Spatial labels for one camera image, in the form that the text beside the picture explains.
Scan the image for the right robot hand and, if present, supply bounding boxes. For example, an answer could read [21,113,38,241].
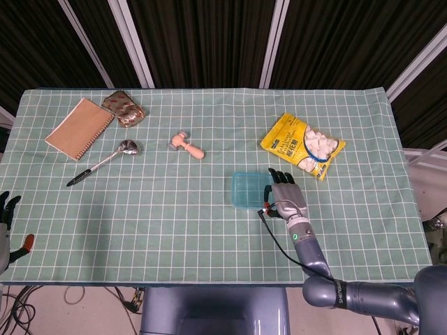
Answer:
[263,167,308,221]

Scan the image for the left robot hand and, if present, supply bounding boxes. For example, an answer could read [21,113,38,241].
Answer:
[0,191,35,276]

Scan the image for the teal plastic lid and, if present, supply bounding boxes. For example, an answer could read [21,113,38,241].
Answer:
[232,171,275,210]

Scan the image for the yellow marshmallow bag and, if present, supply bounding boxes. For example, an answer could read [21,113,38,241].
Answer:
[260,112,346,181]

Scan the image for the small wooden toy hammer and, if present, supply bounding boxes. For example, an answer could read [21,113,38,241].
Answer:
[168,130,206,162]

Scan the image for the green checked tablecloth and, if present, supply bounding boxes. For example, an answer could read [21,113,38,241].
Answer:
[0,87,437,285]

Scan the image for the grey-blue robot torso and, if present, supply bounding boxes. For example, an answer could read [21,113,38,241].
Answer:
[139,286,291,335]

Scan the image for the brown spiral notebook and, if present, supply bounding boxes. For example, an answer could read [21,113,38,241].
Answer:
[44,97,116,162]

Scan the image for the white metal rack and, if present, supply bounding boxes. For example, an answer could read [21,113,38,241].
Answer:
[403,139,447,172]

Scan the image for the crinkled silver object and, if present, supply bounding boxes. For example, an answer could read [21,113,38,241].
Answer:
[423,212,447,234]

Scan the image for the black pleated curtain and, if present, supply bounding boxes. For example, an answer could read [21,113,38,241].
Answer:
[0,0,447,151]

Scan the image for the gold foil snack packet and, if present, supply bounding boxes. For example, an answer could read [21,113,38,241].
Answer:
[101,89,147,129]

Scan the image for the black right hand cable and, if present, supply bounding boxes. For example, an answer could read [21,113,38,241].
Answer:
[257,208,336,282]

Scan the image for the black floor cable bundle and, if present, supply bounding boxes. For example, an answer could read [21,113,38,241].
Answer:
[0,285,39,335]

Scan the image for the floor cables with plug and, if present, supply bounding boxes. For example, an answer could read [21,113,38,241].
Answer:
[104,285,146,315]

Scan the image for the metal ladle black handle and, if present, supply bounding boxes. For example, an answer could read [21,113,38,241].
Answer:
[66,139,142,188]

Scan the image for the thin white frame post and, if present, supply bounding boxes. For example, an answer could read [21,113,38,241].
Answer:
[57,0,115,89]

